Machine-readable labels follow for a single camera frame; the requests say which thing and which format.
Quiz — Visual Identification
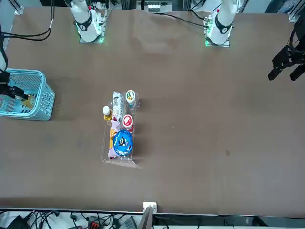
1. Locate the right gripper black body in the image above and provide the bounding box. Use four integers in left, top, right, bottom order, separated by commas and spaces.
0, 71, 11, 96

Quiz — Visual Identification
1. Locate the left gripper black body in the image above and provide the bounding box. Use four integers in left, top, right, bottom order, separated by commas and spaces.
292, 16, 305, 52

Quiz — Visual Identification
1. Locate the juice bottle with white cap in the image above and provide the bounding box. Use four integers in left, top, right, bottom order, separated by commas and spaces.
22, 94, 37, 109
102, 106, 113, 122

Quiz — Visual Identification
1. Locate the light blue plastic basket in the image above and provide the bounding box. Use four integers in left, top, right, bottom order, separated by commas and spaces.
0, 68, 56, 122

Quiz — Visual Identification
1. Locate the clear acrylic tiered shelf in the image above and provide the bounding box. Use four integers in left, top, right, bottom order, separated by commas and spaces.
101, 90, 142, 165

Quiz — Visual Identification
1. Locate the aluminium corner profile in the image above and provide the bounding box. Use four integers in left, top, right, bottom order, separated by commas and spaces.
9, 0, 25, 15
287, 0, 305, 22

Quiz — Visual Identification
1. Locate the white biscuit packet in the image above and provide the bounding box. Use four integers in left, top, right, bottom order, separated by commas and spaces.
112, 91, 125, 121

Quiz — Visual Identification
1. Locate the strawberry print snack bag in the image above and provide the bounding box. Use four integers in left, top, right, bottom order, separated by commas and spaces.
108, 118, 124, 160

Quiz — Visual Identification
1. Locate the green and white canister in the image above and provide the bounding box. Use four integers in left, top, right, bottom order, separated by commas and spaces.
125, 89, 137, 108

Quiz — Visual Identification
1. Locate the red and white canister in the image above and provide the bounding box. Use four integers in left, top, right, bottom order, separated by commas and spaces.
122, 114, 135, 132

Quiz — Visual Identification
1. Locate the blue snack cup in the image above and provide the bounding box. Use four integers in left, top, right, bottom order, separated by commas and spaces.
112, 130, 133, 157

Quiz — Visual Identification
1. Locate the black box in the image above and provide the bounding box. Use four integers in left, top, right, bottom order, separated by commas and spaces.
6, 215, 28, 229

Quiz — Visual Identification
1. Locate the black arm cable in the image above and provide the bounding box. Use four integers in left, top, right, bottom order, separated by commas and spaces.
0, 6, 55, 41

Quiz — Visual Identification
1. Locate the black table cable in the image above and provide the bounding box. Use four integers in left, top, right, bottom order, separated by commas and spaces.
152, 11, 210, 28

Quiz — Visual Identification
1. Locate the white corner bracket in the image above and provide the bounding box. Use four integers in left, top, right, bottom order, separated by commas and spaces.
142, 201, 158, 213

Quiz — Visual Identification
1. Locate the aluminium profile post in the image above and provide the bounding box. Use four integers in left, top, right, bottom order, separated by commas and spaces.
137, 206, 153, 229

